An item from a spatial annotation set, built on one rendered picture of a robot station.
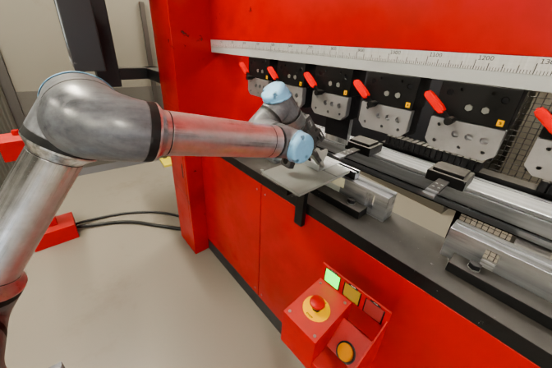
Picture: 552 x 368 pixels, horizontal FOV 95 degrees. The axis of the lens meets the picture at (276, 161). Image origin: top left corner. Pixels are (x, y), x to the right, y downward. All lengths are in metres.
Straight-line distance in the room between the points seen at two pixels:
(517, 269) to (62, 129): 0.94
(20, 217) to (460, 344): 0.97
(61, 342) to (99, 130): 1.56
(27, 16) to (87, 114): 2.79
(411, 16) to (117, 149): 0.71
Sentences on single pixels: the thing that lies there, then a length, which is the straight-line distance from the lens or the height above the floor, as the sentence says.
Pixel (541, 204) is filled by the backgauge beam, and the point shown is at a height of 0.98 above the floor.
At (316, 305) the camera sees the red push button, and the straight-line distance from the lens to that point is 0.74.
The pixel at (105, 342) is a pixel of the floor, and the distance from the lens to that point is 1.78.
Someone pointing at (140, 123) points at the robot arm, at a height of 1.29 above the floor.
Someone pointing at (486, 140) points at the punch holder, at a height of 1.22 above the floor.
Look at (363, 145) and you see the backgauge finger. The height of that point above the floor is 1.02.
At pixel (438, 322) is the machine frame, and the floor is 0.77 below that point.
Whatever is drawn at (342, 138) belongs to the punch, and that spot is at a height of 1.10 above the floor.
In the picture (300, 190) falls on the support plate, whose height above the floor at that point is 1.00.
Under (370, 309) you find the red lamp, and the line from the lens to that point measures 0.77.
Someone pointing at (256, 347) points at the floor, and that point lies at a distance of 1.60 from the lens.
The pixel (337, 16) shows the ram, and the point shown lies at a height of 1.48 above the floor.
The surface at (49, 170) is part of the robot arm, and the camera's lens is 0.56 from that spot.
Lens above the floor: 1.40
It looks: 25 degrees down
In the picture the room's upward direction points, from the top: 3 degrees clockwise
